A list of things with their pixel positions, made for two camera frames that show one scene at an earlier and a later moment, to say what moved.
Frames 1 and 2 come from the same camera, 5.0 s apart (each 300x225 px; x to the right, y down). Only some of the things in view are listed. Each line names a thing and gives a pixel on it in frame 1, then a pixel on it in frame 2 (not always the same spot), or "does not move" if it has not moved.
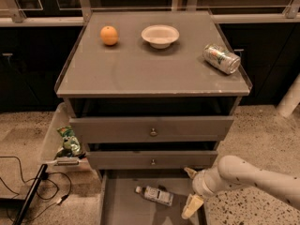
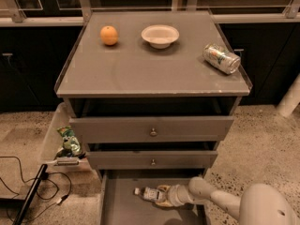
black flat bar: x=29 y=196 does not move
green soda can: x=221 y=58 does not move
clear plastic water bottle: x=154 y=193 does not move
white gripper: x=199 y=183 to x=177 y=193
